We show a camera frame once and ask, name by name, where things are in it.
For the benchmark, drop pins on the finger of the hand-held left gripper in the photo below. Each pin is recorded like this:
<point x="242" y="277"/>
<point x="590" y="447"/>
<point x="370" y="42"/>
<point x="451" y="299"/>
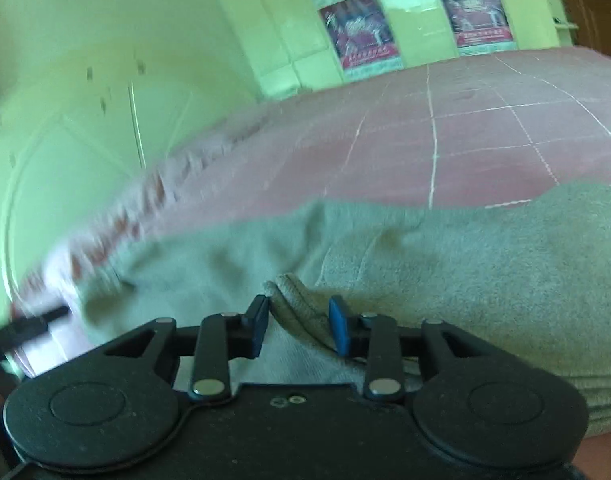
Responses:
<point x="45" y="316"/>

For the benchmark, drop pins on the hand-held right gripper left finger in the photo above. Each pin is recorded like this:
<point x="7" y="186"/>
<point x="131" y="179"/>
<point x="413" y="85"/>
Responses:
<point x="258" y="327"/>

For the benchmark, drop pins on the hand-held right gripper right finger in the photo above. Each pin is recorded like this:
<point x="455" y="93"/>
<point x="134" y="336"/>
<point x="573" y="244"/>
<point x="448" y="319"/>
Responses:
<point x="339" y="327"/>

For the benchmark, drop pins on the grey pants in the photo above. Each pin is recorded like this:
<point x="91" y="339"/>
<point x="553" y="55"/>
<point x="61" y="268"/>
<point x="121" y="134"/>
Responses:
<point x="460" y="280"/>

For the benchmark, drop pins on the pink striped pillow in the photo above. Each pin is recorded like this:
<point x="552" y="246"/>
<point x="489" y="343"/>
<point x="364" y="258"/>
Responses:
<point x="150" y="200"/>

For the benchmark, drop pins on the white arched headboard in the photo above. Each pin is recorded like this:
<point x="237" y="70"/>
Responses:
<point x="60" y="160"/>

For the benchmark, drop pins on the white glossy wardrobe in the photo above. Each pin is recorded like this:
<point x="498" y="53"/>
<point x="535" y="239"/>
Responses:
<point x="415" y="15"/>

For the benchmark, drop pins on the white corner shelf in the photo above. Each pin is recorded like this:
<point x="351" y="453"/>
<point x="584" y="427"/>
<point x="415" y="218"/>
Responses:
<point x="565" y="25"/>

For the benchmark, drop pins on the red calendar wall poster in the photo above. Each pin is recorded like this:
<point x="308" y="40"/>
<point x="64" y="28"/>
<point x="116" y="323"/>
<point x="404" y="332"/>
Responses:
<point x="478" y="12"/>
<point x="360" y="35"/>

